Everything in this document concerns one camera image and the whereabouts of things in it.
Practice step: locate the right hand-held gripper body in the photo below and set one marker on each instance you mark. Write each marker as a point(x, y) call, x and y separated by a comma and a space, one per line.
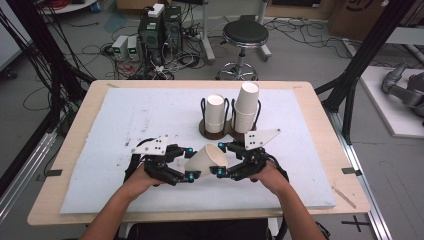
point(256, 138)

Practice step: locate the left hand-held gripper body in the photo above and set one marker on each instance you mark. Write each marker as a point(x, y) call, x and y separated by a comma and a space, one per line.
point(156, 145)

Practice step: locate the brown cup holder black rods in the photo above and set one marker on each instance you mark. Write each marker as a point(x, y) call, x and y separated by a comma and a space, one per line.
point(213, 134)

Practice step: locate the white paper cup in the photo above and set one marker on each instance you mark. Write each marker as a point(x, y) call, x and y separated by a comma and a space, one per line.
point(206, 161)

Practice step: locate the tall stack of white cups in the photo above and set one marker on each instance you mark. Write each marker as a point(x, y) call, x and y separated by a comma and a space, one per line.
point(246, 106)

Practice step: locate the person's left hand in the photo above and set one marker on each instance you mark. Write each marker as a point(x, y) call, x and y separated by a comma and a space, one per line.
point(141, 181)

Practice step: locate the person's right hand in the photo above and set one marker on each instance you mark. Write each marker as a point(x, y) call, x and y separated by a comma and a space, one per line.
point(271, 178)

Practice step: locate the short stack of white cups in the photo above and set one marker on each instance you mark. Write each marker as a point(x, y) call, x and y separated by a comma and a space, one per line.
point(214, 113)

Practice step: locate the person's dark clothing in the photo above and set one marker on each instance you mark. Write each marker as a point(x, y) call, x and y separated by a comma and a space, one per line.
point(200, 231)

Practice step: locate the grey power supply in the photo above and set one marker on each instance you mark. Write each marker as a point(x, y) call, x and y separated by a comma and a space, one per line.
point(119, 46)
point(133, 48)

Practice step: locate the dark tape piece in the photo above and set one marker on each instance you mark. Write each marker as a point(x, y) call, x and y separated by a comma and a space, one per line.
point(53, 173)
point(351, 171)

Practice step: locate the black round stool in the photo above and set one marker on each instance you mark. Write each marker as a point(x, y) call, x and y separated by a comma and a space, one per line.
point(245, 31)

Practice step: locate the black computer tower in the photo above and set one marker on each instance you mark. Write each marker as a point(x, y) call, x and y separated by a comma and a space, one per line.
point(173, 28)
point(150, 36)

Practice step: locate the grey metal stand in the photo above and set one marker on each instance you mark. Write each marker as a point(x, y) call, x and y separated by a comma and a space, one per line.
point(265, 30)
point(207, 36)

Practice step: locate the white platform board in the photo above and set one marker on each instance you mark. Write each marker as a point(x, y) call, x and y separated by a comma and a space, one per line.
point(383, 113)

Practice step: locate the white box on computer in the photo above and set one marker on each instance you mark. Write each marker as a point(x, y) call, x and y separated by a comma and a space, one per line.
point(156, 10)

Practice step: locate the brown cardboard box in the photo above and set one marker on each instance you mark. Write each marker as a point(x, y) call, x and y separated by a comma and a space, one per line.
point(356, 16)

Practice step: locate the aluminium floor rail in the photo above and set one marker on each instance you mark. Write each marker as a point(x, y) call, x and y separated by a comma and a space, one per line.
point(360, 173)
point(26, 170)

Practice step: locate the black metal frame post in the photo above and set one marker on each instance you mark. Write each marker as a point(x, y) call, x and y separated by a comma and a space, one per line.
point(363, 56)

